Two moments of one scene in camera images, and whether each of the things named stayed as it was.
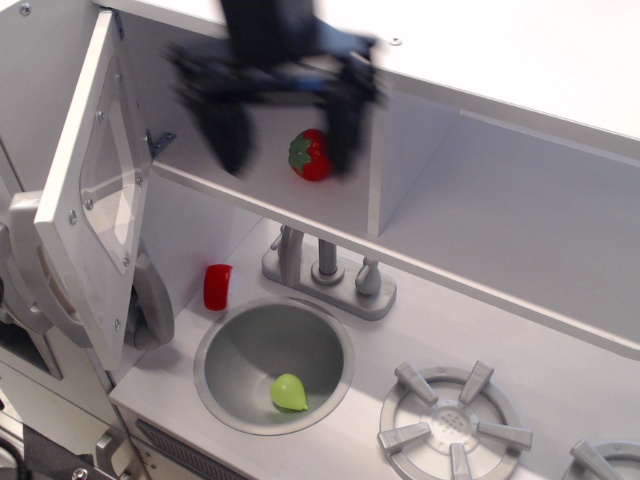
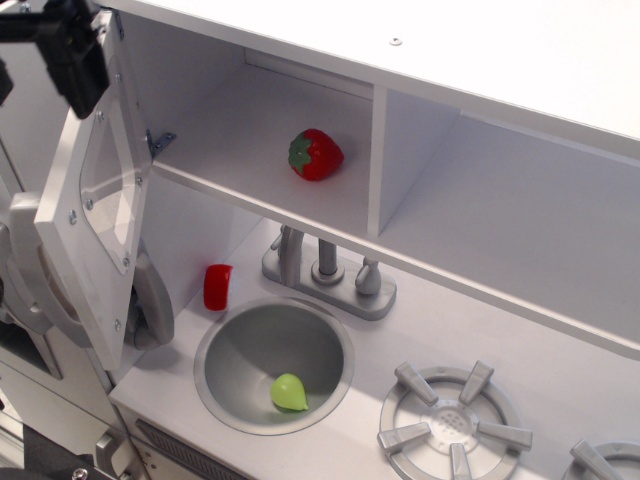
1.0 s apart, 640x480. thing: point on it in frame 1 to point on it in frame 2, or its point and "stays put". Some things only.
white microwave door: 92,209 stays put
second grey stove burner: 605,461 stays put
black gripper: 340,62 to 77,67
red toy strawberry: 310,155 stays put
